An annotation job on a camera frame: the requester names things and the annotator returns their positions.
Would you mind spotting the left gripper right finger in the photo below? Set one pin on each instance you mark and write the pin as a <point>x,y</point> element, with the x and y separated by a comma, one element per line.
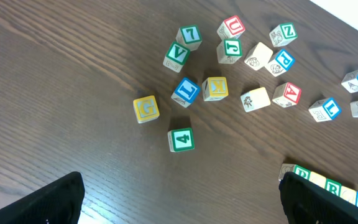
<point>305,202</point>

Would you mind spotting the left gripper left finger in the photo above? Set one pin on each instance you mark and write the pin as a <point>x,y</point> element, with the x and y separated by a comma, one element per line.
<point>58,202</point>

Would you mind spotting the yellow O wooden block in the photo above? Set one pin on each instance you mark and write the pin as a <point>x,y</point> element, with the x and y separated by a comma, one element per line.
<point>348,195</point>
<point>318,179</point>

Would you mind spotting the green B wooden block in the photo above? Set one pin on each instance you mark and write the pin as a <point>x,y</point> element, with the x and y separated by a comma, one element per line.
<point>333,187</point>

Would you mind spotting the blue L wooden block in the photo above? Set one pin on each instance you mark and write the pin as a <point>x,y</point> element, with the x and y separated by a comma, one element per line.
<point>325,110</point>

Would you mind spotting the red A wooden block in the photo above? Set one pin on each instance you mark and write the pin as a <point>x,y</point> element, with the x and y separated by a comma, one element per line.
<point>287,95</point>

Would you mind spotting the yellow block middle left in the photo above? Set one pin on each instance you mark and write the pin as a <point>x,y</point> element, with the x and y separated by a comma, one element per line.
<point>255,99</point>

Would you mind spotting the yellow block far left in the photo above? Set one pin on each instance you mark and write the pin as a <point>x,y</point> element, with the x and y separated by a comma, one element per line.
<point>146,109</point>

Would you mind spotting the blue D wooden block upper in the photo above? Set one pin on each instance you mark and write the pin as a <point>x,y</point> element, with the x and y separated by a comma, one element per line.
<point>350,82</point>

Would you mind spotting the green 4 wooden block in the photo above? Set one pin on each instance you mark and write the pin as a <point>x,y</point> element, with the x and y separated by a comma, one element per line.
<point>180,140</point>

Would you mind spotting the blue P wooden block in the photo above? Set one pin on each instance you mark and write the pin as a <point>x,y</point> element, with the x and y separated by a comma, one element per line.
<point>280,63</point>

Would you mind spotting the yellow block lower middle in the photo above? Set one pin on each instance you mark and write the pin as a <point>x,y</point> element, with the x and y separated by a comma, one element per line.
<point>215,89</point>

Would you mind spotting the yellow block upper left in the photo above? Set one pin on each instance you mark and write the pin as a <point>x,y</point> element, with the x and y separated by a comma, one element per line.
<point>258,56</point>

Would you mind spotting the blue L block left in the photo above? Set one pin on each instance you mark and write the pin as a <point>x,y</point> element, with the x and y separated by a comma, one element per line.
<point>185,93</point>

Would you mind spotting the green block near top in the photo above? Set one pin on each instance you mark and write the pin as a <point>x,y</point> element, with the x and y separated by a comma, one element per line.
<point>283,34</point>

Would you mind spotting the green G wooden block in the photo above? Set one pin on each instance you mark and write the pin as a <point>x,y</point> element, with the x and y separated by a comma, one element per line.
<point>229,51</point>

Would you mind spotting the green V wooden block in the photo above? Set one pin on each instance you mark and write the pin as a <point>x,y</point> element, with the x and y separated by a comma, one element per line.
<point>176,57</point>

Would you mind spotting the red U wooden block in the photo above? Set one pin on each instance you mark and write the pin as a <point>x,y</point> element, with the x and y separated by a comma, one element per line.
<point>231,28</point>

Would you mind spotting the green L wooden block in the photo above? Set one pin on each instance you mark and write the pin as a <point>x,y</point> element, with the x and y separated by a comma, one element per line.
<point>189,36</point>

